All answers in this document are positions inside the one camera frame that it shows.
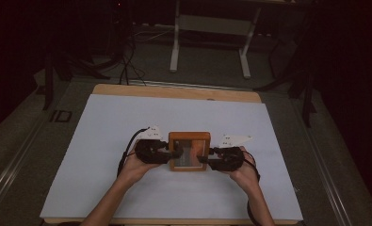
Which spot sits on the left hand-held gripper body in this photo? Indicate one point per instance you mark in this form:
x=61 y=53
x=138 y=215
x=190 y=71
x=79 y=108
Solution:
x=150 y=152

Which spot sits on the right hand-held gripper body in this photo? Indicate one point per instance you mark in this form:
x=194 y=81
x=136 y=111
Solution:
x=229 y=158

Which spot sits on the person's left hand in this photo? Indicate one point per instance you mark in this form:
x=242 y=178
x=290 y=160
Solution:
x=136 y=169

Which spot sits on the person's right hand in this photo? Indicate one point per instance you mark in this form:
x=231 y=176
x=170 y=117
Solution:
x=246 y=175

